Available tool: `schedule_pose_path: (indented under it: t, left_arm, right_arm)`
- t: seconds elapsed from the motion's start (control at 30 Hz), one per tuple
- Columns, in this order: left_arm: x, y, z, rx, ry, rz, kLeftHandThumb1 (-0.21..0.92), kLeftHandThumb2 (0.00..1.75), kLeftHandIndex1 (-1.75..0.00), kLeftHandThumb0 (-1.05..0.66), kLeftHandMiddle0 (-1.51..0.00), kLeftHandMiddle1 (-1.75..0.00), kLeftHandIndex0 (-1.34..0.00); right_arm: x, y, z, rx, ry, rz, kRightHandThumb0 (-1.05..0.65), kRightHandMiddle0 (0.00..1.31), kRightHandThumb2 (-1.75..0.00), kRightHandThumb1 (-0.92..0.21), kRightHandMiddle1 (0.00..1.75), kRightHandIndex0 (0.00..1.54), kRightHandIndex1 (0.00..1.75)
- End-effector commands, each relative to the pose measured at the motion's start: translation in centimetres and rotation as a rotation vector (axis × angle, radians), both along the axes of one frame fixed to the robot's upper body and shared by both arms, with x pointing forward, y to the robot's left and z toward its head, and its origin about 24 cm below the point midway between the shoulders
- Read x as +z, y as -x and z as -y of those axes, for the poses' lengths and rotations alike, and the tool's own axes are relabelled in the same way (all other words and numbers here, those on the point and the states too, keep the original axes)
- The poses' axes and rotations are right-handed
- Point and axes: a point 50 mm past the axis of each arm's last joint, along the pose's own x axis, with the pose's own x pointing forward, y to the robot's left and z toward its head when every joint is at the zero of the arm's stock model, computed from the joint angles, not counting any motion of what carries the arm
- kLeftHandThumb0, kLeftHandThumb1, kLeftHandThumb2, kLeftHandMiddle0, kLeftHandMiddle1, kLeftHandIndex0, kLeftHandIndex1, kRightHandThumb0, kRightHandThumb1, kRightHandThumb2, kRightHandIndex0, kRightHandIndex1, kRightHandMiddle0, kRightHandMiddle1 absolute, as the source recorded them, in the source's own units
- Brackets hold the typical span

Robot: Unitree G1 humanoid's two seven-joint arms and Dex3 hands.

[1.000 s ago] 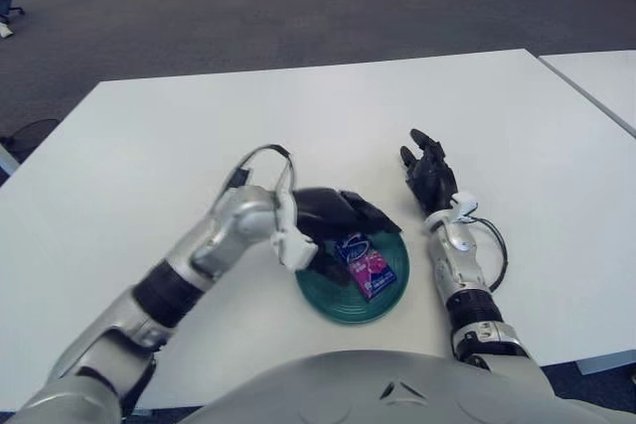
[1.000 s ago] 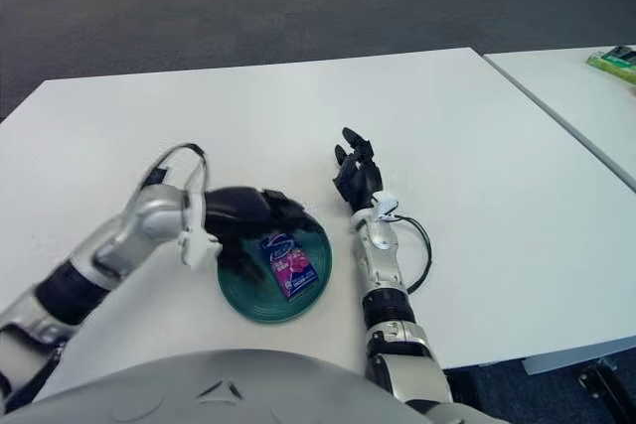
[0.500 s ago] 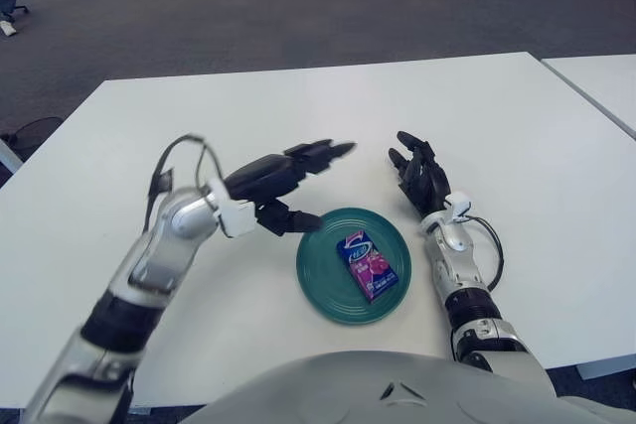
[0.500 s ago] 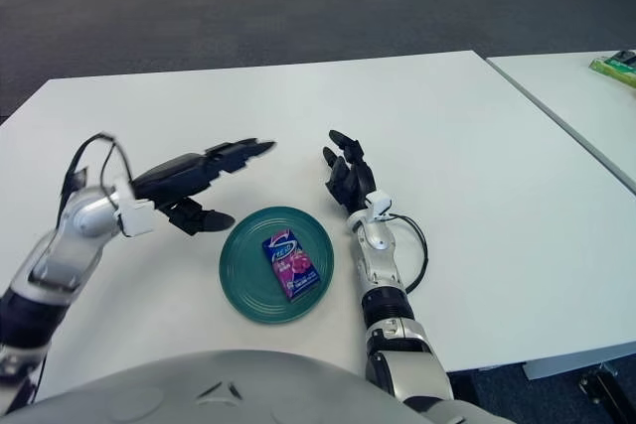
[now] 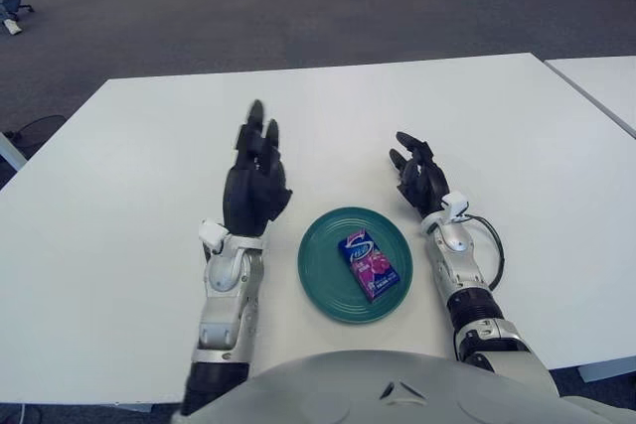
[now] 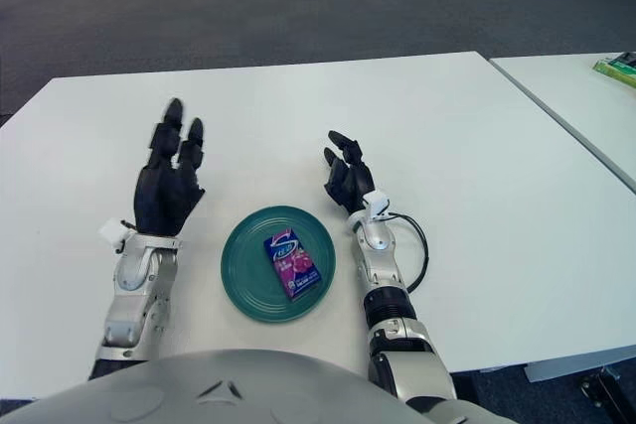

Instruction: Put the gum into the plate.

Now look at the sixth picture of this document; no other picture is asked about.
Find blue purple gum box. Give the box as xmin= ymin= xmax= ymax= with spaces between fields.
xmin=262 ymin=227 xmax=322 ymax=302

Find grey robot torso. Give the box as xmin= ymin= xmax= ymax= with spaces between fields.
xmin=0 ymin=348 xmax=518 ymax=424

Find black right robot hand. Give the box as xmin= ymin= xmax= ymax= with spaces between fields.
xmin=322 ymin=129 xmax=377 ymax=217

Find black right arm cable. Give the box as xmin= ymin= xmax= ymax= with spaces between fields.
xmin=387 ymin=212 xmax=429 ymax=292

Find black table foot bracket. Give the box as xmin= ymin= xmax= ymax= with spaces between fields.
xmin=580 ymin=366 xmax=636 ymax=424

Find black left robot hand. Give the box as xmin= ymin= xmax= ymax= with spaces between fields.
xmin=132 ymin=97 xmax=207 ymax=238

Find teal green round plate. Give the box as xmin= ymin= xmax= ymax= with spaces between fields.
xmin=221 ymin=204 xmax=337 ymax=325

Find green cardboard box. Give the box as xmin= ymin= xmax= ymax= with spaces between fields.
xmin=592 ymin=50 xmax=636 ymax=87

